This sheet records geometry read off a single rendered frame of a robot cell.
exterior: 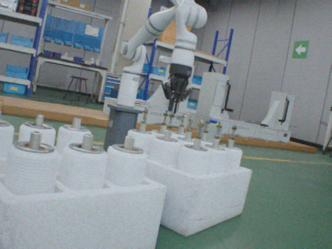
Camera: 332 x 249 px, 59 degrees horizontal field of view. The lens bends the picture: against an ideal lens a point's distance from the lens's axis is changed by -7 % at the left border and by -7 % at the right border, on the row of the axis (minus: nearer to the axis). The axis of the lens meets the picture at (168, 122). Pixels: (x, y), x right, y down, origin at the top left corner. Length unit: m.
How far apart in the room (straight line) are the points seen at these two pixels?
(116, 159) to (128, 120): 0.87
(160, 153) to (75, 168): 0.44
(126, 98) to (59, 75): 7.90
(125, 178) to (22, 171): 0.24
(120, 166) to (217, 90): 3.17
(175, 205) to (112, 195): 0.34
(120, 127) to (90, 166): 0.94
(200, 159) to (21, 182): 0.55
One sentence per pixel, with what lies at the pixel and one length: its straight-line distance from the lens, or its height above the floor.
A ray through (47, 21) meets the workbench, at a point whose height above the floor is 1.51.
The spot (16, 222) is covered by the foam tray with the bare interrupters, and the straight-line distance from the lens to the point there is 0.56.
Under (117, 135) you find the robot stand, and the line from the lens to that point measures 1.57.
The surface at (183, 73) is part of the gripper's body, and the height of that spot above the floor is 0.47.
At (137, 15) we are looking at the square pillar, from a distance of 7.78.
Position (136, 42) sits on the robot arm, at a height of 0.62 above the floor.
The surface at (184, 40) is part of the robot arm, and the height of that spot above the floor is 0.58.
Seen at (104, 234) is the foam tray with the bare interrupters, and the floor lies 0.09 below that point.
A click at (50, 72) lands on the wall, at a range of 9.39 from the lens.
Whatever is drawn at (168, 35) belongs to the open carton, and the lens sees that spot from 6.45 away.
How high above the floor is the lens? 0.39
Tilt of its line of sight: 4 degrees down
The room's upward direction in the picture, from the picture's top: 11 degrees clockwise
